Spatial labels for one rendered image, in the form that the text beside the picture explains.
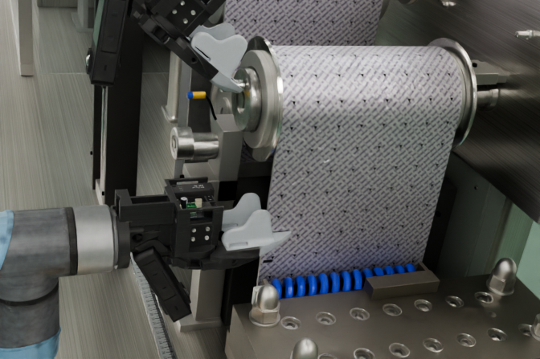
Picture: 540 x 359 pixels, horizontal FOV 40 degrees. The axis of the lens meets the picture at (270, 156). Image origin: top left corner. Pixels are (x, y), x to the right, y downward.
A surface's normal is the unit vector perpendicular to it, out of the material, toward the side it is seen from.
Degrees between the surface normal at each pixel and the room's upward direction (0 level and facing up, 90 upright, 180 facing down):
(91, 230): 44
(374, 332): 0
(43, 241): 53
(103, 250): 75
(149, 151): 0
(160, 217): 90
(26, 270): 90
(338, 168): 90
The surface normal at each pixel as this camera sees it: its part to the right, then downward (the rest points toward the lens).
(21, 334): 0.18, 0.46
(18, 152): 0.12, -0.89
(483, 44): -0.94, 0.04
